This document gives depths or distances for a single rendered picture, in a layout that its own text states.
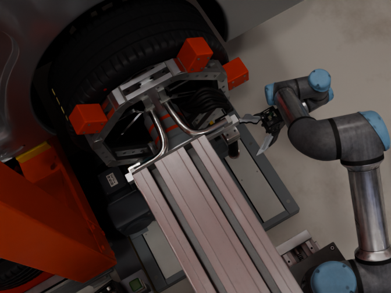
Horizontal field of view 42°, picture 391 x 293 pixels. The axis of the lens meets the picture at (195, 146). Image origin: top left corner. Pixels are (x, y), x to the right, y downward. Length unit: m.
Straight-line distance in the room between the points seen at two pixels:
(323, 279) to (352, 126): 0.44
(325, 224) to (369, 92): 0.77
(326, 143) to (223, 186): 0.87
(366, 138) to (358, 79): 1.54
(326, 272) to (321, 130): 0.41
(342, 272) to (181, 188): 1.03
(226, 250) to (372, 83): 2.46
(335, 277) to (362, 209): 0.21
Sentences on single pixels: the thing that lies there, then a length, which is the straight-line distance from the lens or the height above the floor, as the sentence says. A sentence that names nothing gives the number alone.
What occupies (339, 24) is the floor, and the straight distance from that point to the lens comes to 3.08.
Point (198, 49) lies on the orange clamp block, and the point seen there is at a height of 1.16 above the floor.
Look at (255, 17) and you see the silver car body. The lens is 2.08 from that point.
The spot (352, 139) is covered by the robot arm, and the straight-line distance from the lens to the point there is 1.38.
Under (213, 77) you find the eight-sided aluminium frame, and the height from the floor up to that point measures 0.98.
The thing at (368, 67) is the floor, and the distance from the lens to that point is 2.96.
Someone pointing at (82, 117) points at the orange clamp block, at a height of 1.13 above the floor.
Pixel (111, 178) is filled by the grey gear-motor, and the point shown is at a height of 0.43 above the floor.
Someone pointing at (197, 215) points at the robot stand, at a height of 2.03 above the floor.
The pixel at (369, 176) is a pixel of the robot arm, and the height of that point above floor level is 1.19.
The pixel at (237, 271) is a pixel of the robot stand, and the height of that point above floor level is 2.03.
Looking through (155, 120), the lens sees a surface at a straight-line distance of 1.69.
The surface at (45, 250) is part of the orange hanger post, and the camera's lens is 1.58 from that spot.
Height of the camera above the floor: 2.53
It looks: 68 degrees down
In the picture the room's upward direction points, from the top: 18 degrees counter-clockwise
